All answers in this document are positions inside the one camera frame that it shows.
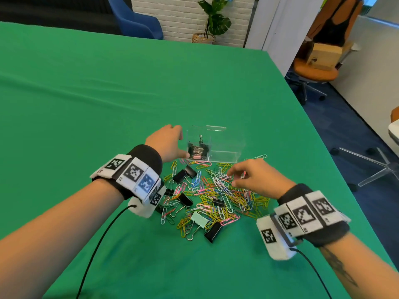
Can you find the wrist marker band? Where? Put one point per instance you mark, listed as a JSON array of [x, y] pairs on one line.
[[304, 216], [134, 174]]

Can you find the pile of coloured paper clips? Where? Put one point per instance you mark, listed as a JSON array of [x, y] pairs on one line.
[[218, 196]]

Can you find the person's right hand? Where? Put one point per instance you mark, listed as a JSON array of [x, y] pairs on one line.
[[261, 179]]

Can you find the left wrist marker band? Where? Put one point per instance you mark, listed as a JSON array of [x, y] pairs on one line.
[[134, 174]]

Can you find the green tablecloth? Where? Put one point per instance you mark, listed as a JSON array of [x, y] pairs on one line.
[[124, 90]]

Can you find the bunch of black binder clips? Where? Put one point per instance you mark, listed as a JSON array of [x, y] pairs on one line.
[[198, 151]]

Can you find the person's left hand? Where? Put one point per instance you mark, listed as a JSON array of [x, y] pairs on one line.
[[163, 141]]

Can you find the person's right thumb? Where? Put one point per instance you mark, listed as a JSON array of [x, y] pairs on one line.
[[239, 184]]

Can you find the wicker plant basket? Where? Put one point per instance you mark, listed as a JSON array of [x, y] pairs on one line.
[[202, 38]]

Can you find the mint green binder clip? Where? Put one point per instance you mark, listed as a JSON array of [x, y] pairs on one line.
[[199, 219]]

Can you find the green potted plant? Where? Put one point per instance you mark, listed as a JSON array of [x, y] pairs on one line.
[[218, 23]]

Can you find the white chair base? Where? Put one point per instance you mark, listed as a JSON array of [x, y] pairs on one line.
[[378, 163]]

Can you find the blue armchair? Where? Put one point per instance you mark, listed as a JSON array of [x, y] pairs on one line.
[[137, 23]]

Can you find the person's left forearm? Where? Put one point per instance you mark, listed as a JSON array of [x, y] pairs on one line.
[[56, 236]]

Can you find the pink paper clip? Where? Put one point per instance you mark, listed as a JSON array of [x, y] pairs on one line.
[[243, 175]]

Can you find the orange and white chair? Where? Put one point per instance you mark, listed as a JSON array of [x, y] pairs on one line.
[[395, 121]]

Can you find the clear plastic box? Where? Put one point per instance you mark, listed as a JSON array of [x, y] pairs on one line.
[[224, 146]]

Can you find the black garment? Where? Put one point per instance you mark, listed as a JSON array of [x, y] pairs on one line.
[[336, 27]]

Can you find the person's right forearm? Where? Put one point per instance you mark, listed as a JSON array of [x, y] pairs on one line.
[[361, 270]]

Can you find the orange office chair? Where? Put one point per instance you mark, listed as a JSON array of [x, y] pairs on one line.
[[314, 73]]

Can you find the right wrist marker band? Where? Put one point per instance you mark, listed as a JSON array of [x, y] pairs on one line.
[[304, 216]]

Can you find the black sofa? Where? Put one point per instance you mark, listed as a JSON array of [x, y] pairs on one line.
[[56, 12]]

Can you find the person's left thumb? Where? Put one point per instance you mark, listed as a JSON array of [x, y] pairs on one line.
[[182, 154]]

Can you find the black binder clip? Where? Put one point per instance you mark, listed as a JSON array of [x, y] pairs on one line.
[[180, 176], [190, 171], [213, 232], [218, 202], [186, 199]]

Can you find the cardboard box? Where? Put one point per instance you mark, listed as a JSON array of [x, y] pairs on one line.
[[324, 56]]

